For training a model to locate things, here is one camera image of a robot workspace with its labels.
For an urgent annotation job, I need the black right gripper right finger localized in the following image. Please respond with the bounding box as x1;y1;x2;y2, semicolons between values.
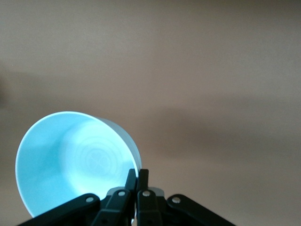
137;169;237;226

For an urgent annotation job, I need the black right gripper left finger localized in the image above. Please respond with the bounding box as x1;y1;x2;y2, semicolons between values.
22;169;137;226

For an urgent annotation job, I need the light blue bowl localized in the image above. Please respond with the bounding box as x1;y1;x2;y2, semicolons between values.
15;111;143;218

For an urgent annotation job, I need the brown table cloth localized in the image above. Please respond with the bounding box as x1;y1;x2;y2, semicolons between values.
0;0;301;226

